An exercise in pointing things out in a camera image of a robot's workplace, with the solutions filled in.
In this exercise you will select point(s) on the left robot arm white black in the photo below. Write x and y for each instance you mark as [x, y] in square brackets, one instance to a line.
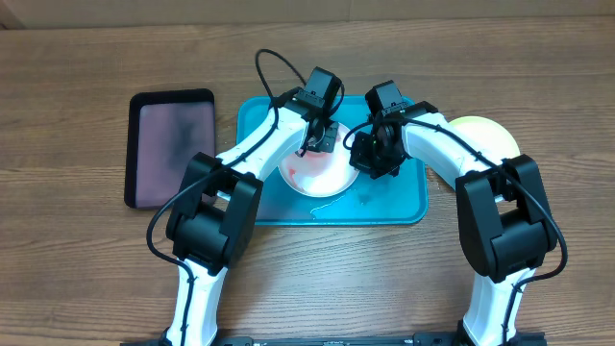
[213, 215]

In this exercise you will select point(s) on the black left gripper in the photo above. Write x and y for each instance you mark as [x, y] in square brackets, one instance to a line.
[329, 145]

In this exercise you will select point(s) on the black tray with water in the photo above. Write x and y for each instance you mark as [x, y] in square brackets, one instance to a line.
[166, 129]

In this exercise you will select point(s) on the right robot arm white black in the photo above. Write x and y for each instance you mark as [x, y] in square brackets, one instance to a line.
[505, 225]

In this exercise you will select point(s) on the yellow plate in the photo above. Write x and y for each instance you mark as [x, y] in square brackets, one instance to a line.
[489, 134]

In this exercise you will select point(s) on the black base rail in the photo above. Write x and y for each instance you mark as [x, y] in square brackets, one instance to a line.
[419, 339]

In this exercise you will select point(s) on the white plate with red stain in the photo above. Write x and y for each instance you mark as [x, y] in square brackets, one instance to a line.
[321, 178]

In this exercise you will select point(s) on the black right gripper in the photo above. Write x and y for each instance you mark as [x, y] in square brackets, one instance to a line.
[366, 163]

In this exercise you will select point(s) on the pink round sponge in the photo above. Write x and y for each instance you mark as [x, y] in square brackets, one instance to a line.
[316, 156]

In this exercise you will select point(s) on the teal plastic tray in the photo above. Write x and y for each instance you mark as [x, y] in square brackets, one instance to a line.
[402, 199]

